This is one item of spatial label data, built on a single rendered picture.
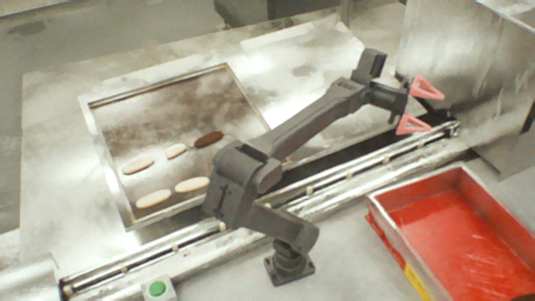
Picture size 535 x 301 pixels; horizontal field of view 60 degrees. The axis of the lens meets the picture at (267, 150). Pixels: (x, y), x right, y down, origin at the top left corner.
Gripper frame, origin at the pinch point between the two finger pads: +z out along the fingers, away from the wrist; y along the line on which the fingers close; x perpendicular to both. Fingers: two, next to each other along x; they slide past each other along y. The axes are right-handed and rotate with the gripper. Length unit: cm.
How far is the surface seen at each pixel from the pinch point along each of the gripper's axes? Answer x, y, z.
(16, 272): 65, 36, -77
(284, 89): -29, 31, -49
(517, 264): 3.9, 34.5, 33.3
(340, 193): 2.8, 35.4, -15.9
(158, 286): 53, 34, -44
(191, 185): 22, 35, -55
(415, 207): -4.4, 37.1, 5.2
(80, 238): 46, 46, -77
